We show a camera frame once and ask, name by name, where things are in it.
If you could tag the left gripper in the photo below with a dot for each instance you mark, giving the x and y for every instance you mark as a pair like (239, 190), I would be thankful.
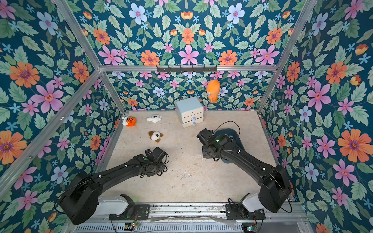
(162, 167)

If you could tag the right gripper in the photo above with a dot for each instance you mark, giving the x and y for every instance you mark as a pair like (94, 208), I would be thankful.
(208, 152)

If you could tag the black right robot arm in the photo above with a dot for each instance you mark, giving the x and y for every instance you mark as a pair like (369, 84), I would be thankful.
(273, 181)

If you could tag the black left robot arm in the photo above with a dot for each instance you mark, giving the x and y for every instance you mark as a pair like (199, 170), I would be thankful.
(82, 199)

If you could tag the teal storage box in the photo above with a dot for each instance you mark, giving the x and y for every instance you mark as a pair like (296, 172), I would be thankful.
(233, 136)

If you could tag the brown white dog plush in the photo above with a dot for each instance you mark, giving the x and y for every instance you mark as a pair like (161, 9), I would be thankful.
(155, 136)

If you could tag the white mini drawer cabinet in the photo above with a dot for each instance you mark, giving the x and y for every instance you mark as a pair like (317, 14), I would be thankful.
(190, 112)

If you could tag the orange white plush toy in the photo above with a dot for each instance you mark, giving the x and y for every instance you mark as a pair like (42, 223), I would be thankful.
(128, 121)

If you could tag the orange plush toy hanging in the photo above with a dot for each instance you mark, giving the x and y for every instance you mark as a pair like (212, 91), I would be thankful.
(213, 90)

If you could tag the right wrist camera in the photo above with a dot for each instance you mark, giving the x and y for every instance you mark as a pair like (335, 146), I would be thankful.
(205, 136)

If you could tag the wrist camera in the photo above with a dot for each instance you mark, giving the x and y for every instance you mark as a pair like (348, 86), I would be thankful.
(205, 136)
(156, 156)

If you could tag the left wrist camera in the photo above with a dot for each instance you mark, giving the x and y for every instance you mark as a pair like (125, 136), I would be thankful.
(156, 156)

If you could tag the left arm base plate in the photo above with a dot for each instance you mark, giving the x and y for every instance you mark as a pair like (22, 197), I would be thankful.
(133, 212)

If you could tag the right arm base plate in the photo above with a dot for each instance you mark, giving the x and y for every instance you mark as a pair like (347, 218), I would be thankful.
(238, 212)

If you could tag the black hook rail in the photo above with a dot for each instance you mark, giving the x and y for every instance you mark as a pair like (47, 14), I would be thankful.
(181, 68)

